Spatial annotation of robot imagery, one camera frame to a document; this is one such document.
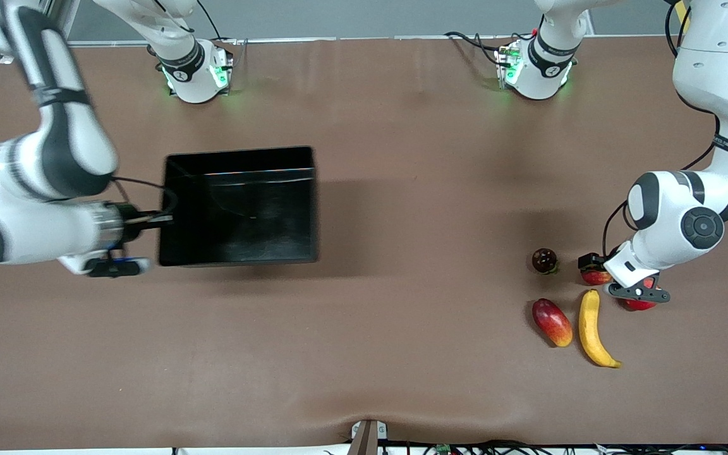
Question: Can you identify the yellow banana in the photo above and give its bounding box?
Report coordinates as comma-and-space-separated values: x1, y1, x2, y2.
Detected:
578, 289, 623, 369

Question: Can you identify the black plastic box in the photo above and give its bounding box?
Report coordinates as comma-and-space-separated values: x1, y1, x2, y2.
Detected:
159, 146, 319, 267

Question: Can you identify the solid red round fruit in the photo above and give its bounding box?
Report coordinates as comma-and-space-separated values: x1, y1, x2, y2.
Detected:
620, 278, 659, 312

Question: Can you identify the dark purple mangosteen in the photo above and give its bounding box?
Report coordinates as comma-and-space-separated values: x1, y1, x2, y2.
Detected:
531, 248, 559, 275

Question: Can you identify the red yellow mango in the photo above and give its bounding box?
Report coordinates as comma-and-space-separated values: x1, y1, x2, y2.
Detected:
531, 298, 574, 348

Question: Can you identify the brown table cover sheet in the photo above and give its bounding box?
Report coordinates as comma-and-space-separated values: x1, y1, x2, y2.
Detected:
0, 35, 728, 451

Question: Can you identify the black arm base cable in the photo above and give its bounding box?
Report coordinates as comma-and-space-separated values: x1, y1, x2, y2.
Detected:
444, 30, 505, 65
197, 0, 238, 45

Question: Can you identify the aluminium frame profile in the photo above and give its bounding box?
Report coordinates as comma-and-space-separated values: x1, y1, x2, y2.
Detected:
45, 0, 80, 42

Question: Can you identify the aluminium table edge rail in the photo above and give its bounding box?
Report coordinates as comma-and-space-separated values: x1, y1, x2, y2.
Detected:
70, 35, 681, 48

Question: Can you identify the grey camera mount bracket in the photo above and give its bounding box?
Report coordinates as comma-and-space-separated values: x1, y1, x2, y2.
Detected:
349, 418, 389, 455

